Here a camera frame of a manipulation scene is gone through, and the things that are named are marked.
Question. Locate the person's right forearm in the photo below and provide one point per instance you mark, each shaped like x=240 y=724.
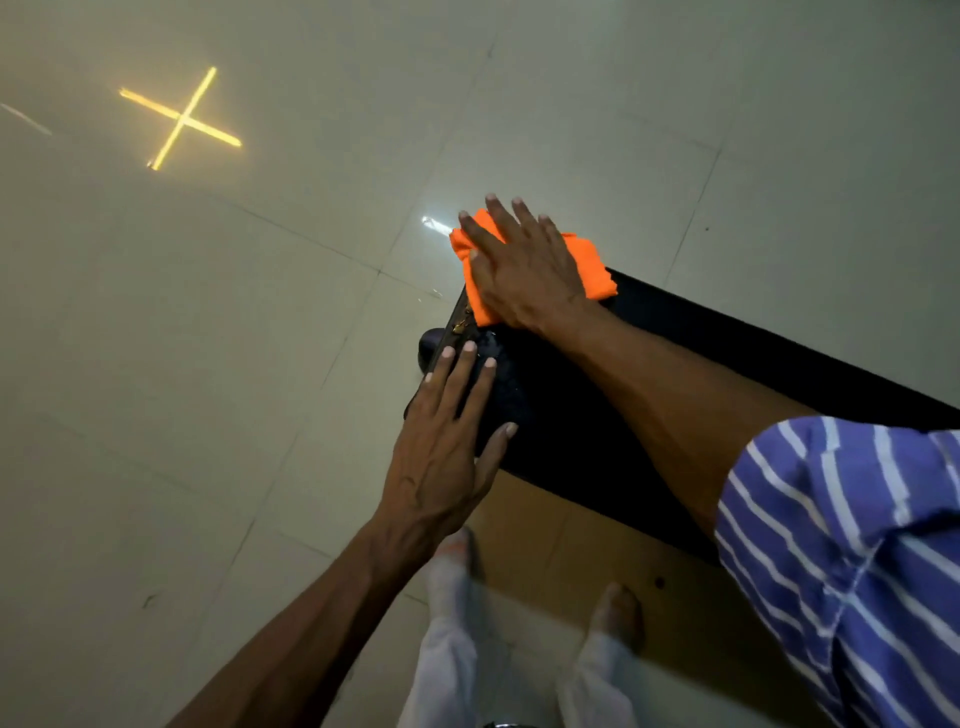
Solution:
x=660 y=405

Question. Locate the person's right thumb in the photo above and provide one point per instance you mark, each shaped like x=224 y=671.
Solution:
x=480 y=281

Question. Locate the person's right foot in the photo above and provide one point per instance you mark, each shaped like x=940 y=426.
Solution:
x=619 y=611

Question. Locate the person's left foot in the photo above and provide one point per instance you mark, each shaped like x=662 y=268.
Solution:
x=454 y=546

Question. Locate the person's left forearm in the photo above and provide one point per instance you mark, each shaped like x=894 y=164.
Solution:
x=315 y=630

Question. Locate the person's left little finger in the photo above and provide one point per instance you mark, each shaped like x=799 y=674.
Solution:
x=421 y=394

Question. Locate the person's right hand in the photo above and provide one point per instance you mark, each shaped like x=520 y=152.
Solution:
x=529 y=274

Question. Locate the small brass padlock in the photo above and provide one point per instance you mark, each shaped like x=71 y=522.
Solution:
x=460 y=323

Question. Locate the person's left thumb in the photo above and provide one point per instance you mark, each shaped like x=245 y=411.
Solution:
x=498 y=448

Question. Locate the person's left hand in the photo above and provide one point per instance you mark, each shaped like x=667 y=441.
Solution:
x=435 y=465

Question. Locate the person's right middle finger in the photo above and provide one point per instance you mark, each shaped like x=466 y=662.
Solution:
x=501 y=221

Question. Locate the person's left middle finger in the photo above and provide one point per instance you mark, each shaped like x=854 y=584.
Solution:
x=459 y=379

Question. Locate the black suitcase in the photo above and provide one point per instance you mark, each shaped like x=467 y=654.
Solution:
x=600 y=420

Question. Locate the brown cardboard sheet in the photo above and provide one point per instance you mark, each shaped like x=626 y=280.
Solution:
x=675 y=622

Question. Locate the person's right little finger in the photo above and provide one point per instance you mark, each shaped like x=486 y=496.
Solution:
x=552 y=232

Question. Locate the person's foot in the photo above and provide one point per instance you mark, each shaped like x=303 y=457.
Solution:
x=619 y=611
x=454 y=546

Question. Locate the orange cleaning cloth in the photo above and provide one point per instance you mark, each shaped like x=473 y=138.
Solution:
x=592 y=270

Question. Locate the black suitcase wheel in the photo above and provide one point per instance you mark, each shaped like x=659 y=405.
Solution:
x=430 y=346

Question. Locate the white trousers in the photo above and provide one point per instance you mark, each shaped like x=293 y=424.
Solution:
x=442 y=660

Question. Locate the blue white striped shirt sleeve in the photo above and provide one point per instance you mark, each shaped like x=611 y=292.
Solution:
x=847 y=570

